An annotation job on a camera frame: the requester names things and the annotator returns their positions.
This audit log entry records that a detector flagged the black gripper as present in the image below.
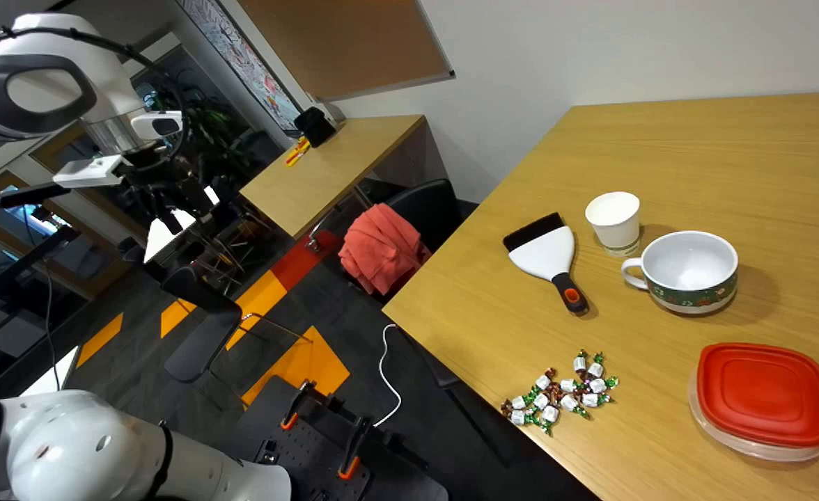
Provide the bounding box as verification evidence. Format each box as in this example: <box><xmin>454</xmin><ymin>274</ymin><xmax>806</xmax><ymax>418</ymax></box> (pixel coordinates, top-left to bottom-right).
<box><xmin>116</xmin><ymin>168</ymin><xmax>187</xmax><ymax>223</ymax></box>

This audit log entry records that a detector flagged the white paper cup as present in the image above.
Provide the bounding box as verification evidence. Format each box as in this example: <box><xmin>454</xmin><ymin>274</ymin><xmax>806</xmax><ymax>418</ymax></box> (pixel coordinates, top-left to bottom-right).
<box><xmin>584</xmin><ymin>188</ymin><xmax>645</xmax><ymax>252</ymax></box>

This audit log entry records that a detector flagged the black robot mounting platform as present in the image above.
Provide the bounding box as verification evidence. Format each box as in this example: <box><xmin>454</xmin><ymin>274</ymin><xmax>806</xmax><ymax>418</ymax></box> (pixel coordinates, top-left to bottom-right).
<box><xmin>239</xmin><ymin>377</ymin><xmax>450</xmax><ymax>501</ymax></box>

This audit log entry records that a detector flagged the white cable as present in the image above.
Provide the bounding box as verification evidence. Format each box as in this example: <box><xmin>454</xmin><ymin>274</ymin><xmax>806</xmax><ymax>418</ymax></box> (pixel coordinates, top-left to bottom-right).
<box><xmin>370</xmin><ymin>319</ymin><xmax>408</xmax><ymax>430</ymax></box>

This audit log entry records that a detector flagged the clear plastic food container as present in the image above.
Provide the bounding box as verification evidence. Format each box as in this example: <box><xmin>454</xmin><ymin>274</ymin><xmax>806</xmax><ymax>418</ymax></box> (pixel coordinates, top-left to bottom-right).
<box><xmin>688</xmin><ymin>377</ymin><xmax>819</xmax><ymax>465</ymax></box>

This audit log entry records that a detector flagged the red plastic container lid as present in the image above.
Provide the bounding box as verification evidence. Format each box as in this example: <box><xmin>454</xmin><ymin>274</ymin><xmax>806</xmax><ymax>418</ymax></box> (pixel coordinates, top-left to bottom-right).
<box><xmin>695</xmin><ymin>338</ymin><xmax>819</xmax><ymax>451</ymax></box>

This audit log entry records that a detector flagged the white green handled bowl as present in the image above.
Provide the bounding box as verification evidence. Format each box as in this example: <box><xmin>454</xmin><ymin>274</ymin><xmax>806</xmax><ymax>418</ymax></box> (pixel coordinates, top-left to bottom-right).
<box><xmin>620</xmin><ymin>228</ymin><xmax>742</xmax><ymax>317</ymax></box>

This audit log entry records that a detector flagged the small black box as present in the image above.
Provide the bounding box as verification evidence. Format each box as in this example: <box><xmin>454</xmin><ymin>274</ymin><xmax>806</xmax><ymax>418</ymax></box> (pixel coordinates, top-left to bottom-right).
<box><xmin>292</xmin><ymin>102</ymin><xmax>341</xmax><ymax>149</ymax></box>

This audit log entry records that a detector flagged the pink cloth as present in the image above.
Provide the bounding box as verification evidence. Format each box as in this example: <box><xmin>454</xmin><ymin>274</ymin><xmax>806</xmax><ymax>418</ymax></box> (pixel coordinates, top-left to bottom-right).
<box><xmin>337</xmin><ymin>200</ymin><xmax>433</xmax><ymax>298</ymax></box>

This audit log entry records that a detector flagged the black office chair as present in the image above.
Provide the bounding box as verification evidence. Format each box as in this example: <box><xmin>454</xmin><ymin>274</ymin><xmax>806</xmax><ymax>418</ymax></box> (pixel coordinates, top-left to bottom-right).
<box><xmin>352</xmin><ymin>177</ymin><xmax>469</xmax><ymax>280</ymax></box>

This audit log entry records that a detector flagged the black orange bar clamp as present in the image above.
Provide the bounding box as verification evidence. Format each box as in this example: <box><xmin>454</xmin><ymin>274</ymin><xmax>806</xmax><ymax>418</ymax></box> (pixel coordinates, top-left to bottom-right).
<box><xmin>336</xmin><ymin>413</ymin><xmax>373</xmax><ymax>484</ymax></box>
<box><xmin>278</xmin><ymin>381</ymin><xmax>319</xmax><ymax>434</ymax></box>

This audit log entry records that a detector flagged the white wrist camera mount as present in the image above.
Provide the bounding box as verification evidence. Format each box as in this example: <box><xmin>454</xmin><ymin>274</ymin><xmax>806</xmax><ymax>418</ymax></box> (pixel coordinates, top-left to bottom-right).
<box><xmin>50</xmin><ymin>153</ymin><xmax>128</xmax><ymax>191</ymax></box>

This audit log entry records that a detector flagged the wooden side desk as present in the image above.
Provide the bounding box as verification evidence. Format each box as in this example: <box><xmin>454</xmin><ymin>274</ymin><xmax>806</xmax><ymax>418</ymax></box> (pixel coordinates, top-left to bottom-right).
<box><xmin>239</xmin><ymin>110</ymin><xmax>433</xmax><ymax>238</ymax></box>

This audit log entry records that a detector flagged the brown corkboard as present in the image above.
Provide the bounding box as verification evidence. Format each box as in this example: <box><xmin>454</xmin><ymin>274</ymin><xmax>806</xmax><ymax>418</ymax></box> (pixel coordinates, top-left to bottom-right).
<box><xmin>237</xmin><ymin>0</ymin><xmax>458</xmax><ymax>102</ymax></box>

